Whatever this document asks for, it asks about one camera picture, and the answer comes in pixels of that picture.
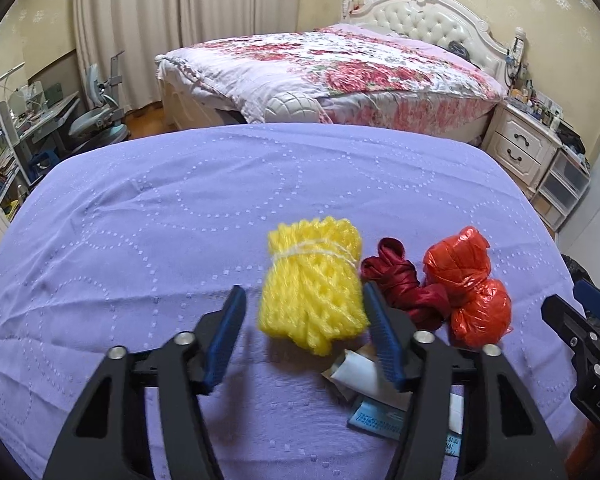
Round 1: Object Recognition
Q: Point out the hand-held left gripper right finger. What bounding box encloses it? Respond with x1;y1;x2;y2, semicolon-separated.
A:
362;281;568;480

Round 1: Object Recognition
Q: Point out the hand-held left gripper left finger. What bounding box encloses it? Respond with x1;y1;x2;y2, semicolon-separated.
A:
42;284;248;480

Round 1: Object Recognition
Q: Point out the yellow foam net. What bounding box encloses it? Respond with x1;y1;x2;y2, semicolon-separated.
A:
257;217;371;358

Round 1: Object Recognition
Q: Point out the white paper roll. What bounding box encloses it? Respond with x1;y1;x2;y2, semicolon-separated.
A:
321;345;396;401

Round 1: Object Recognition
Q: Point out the dark red plastic bag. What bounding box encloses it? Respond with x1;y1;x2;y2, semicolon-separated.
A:
361;236;451;331

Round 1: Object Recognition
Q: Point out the blue packet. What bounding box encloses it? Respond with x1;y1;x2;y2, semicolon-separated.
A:
347;394;411;441

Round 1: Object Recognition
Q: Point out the small white packet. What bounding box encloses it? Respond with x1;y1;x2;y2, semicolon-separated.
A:
445;392;466;461

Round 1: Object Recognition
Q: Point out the orange-red plastic bag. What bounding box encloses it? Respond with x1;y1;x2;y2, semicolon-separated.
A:
422;226;513;350

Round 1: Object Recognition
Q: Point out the clear plastic drawer unit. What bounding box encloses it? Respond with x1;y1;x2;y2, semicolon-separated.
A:
532;150;592;231

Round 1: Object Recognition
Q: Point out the purple dotted tablecloth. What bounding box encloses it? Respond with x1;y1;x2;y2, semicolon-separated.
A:
0;122;581;480

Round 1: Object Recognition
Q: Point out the pile of dark clutter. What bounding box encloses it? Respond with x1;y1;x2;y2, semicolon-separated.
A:
557;120;588;156

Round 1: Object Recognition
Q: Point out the white nightstand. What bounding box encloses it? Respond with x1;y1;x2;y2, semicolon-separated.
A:
480;100;563;198

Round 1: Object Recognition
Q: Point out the cluster of small bottles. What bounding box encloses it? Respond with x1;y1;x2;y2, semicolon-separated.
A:
507;75;566;126

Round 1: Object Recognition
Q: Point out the grey office chair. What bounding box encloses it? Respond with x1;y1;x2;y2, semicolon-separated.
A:
67;52;131;153

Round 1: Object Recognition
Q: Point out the floral bedspread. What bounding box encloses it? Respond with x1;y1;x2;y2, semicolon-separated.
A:
156;22;508;133

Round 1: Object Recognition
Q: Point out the grey desk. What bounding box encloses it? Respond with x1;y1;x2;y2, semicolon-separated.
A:
0;85;81;171

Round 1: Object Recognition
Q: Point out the white tufted bed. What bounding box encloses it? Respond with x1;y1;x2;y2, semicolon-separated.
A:
155;0;511;146

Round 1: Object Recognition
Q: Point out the beige curtain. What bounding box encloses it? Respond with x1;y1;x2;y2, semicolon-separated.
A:
72;0;311;111

